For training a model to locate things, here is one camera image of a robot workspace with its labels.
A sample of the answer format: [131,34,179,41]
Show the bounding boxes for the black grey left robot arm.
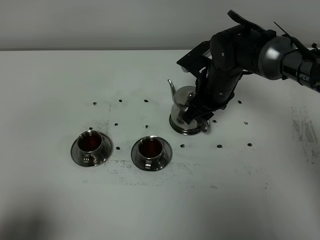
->
[183,25,320,124]

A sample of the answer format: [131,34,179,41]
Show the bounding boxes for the left stainless steel saucer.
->
[70,131,113,167]

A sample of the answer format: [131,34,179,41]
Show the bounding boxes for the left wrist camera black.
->
[176,41,212,78]

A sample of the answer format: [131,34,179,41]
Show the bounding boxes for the right stainless steel teacup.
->
[137,136,164,171]

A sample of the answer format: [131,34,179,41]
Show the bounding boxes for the left stainless steel teacup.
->
[76,130,104,166]

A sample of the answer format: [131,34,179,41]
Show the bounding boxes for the stainless steel teapot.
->
[167,79,211,136]

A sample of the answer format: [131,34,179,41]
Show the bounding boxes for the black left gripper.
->
[183,26,265,125]

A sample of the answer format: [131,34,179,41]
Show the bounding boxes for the stainless steel teacup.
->
[76,130,104,166]
[137,136,164,171]

